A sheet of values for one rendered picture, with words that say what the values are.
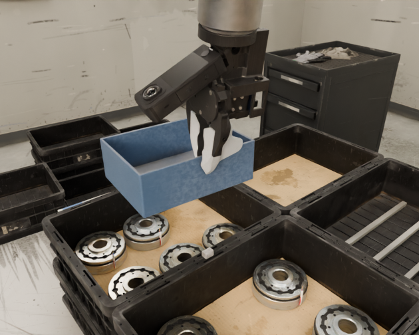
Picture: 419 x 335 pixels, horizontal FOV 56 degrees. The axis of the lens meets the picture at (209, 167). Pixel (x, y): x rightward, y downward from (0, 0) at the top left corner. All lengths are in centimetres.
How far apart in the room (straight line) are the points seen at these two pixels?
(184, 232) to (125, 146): 32
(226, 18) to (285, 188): 71
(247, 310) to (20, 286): 57
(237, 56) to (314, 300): 49
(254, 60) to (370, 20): 388
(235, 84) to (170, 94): 9
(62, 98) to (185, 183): 309
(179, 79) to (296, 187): 70
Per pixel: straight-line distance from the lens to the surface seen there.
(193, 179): 58
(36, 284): 107
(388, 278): 74
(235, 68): 52
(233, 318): 75
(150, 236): 87
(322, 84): 205
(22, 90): 354
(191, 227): 94
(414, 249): 99
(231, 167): 62
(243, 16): 47
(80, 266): 73
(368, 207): 109
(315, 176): 118
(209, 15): 47
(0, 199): 187
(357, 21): 447
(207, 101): 51
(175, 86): 47
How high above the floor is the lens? 140
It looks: 29 degrees down
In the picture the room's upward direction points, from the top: straight up
